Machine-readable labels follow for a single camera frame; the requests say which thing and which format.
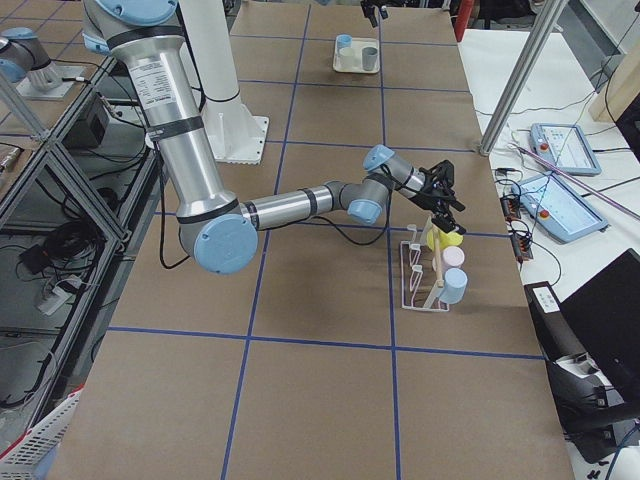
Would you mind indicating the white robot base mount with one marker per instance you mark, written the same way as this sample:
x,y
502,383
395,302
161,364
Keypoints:
x,y
235,135

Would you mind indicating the near teach pendant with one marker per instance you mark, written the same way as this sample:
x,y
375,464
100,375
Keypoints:
x,y
557,208

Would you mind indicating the teach pendant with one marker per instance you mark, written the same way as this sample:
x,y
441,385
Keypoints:
x,y
565,146
557,208

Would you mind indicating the pink plastic cup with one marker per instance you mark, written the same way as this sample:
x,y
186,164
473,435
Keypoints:
x,y
452,257

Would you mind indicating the aluminium frame post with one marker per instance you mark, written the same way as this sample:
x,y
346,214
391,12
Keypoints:
x,y
534,44

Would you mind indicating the yellow plastic cup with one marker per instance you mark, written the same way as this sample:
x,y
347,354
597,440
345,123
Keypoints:
x,y
445,239

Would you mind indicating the reacher grabber stick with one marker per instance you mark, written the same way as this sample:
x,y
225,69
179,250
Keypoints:
x,y
550,167

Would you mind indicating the black computer monitor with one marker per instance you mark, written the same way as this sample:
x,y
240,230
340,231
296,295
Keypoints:
x,y
604,315

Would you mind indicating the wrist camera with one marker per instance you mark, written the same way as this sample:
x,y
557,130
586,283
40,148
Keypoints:
x,y
443,173

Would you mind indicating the light blue plastic cup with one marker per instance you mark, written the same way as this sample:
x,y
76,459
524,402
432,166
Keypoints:
x,y
455,284

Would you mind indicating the far teach pendant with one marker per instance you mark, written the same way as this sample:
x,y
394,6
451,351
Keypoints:
x,y
565,146

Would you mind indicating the cream plastic tray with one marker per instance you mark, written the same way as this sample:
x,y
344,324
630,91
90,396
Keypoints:
x,y
356,55

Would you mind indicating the grey plastic cup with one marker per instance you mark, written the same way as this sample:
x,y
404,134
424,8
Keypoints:
x,y
369,56

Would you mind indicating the black box with label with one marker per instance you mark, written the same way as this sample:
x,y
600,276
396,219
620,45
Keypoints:
x,y
554,334

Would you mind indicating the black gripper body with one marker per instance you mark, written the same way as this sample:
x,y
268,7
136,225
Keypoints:
x,y
429,200

